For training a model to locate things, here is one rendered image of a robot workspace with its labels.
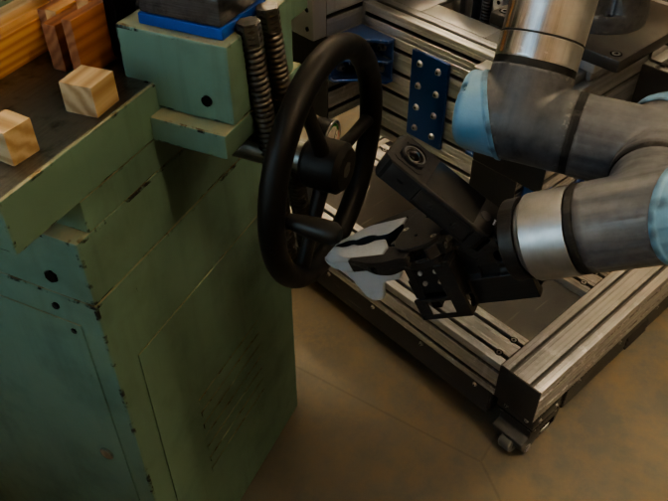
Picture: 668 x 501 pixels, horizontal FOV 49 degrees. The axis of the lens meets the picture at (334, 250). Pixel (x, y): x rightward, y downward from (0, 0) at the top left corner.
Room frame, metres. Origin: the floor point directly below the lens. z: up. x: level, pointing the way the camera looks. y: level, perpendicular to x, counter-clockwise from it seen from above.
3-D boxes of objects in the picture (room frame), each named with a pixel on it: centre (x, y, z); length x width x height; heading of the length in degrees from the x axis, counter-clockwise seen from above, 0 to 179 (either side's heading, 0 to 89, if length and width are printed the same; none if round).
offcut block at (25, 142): (0.57, 0.30, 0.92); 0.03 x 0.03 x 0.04; 60
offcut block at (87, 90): (0.66, 0.25, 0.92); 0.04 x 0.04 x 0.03; 69
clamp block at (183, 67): (0.75, 0.14, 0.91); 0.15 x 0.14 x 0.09; 156
